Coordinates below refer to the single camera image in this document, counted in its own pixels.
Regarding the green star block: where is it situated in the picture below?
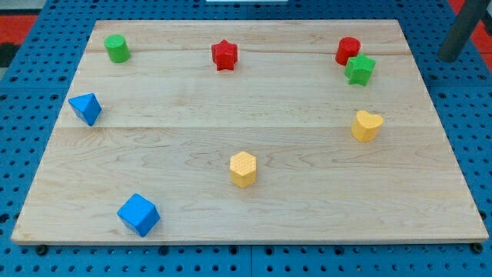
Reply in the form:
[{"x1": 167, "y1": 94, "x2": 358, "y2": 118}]
[{"x1": 344, "y1": 53, "x2": 376, "y2": 86}]

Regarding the red cylinder block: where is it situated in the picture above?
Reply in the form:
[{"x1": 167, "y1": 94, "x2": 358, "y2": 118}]
[{"x1": 335, "y1": 37, "x2": 361, "y2": 65}]

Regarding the red star block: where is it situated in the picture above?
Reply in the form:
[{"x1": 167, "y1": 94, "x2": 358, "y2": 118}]
[{"x1": 211, "y1": 39, "x2": 238, "y2": 71}]

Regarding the yellow heart block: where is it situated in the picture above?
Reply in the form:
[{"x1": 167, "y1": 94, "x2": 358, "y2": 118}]
[{"x1": 351, "y1": 110, "x2": 384, "y2": 142}]

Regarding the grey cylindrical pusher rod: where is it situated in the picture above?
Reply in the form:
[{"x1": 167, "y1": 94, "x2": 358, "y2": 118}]
[{"x1": 437, "y1": 0, "x2": 491, "y2": 62}]

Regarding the wooden board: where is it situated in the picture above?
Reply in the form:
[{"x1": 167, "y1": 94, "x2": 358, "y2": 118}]
[{"x1": 12, "y1": 20, "x2": 489, "y2": 245}]

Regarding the yellow hexagon block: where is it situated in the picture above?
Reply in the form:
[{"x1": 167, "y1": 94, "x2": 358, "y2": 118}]
[{"x1": 230, "y1": 152, "x2": 257, "y2": 188}]

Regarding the green cylinder block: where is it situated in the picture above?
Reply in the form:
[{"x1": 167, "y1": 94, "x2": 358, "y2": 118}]
[{"x1": 104, "y1": 34, "x2": 131, "y2": 63}]

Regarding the blue cube block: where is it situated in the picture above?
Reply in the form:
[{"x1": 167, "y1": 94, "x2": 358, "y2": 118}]
[{"x1": 117, "y1": 193, "x2": 161, "y2": 237}]

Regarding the blue triangular prism block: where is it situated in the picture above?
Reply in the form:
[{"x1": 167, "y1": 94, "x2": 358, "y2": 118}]
[{"x1": 68, "y1": 93, "x2": 102, "y2": 126}]

